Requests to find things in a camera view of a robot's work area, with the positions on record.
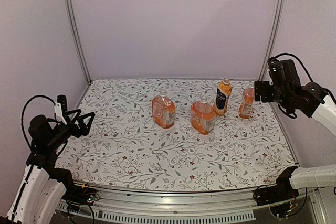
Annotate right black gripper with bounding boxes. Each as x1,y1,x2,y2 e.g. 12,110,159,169
254,80,291,109

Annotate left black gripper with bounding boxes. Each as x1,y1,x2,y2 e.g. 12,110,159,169
46,109,95,150

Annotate wide orange tea bottle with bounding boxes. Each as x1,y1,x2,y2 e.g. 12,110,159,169
239,82,255,119

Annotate black-label orange drink bottle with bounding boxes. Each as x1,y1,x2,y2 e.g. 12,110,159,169
213,78,232,116

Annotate orange grey-label tea bottle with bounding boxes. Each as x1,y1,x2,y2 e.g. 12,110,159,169
191,95,216,135

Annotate slim red-label tea bottle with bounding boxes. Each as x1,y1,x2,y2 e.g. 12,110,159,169
152,89,175,129

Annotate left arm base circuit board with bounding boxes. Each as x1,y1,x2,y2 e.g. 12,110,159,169
63,183,99,206

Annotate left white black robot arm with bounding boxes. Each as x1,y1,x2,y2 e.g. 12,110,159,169
1,109,98,223

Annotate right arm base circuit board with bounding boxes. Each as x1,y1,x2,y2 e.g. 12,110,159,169
269,197,300,220

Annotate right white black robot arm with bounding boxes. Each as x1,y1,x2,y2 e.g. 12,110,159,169
254,59,335,206

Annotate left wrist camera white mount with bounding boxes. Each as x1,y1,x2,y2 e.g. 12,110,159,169
54,94,67,125

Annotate right black braided cable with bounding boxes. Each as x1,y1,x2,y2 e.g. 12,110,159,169
267,52,316,82

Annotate black braided cable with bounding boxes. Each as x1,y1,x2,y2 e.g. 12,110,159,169
20,94,58,151
267,52,316,82

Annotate left black braided cable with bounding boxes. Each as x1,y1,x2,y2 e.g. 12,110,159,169
20,94,58,151

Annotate front aluminium rail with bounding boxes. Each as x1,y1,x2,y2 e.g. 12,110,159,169
25,174,323,224

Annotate right aluminium frame post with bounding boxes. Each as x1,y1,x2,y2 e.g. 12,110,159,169
258,0,285,81

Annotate aluminium frame post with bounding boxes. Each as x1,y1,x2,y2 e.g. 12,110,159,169
258,0,285,81
64,0,92,85

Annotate left aluminium frame post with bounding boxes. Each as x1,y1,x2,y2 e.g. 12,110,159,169
64,0,92,85

